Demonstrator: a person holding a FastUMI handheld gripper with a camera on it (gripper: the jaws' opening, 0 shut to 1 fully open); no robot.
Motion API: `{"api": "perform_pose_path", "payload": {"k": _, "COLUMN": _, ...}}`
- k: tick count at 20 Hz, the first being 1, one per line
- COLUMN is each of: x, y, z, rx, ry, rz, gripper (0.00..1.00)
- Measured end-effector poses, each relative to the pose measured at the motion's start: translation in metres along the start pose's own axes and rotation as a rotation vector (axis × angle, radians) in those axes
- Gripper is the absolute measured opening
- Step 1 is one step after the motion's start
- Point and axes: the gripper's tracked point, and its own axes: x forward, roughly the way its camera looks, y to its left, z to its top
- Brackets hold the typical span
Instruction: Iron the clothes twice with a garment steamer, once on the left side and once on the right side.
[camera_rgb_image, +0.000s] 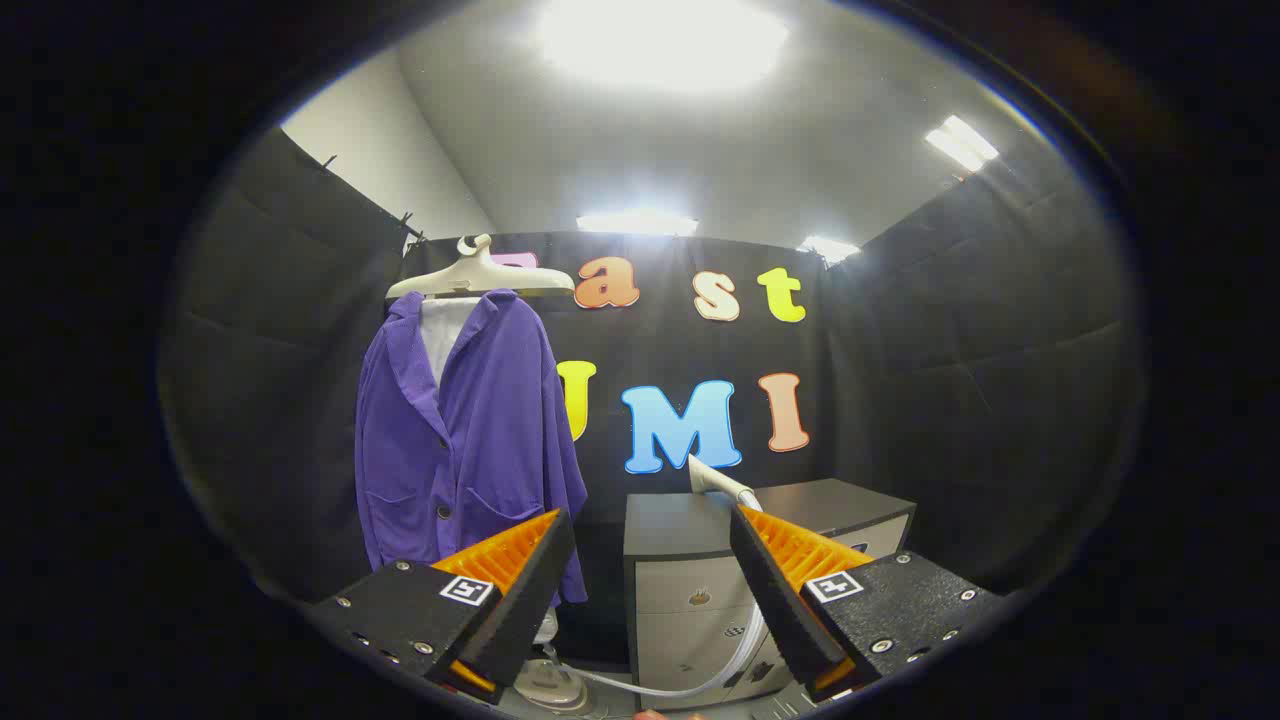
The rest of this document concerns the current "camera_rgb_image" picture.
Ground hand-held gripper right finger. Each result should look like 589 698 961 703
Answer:
728 503 1004 703

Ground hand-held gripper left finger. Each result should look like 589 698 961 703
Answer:
308 508 578 704

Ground white garment steamer head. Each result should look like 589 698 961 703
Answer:
688 455 764 513

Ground purple corduroy jacket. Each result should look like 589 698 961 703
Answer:
355 288 589 606

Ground white shirt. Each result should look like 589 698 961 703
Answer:
418 296 483 387

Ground white garment steamer base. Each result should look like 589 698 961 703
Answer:
514 608 603 714

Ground white plastic clothes hanger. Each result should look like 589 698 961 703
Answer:
385 233 577 301

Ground grey cabinet with dark top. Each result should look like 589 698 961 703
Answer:
622 478 917 703

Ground ceiling light panel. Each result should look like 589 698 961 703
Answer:
798 235 862 267
575 209 701 239
924 114 1001 174

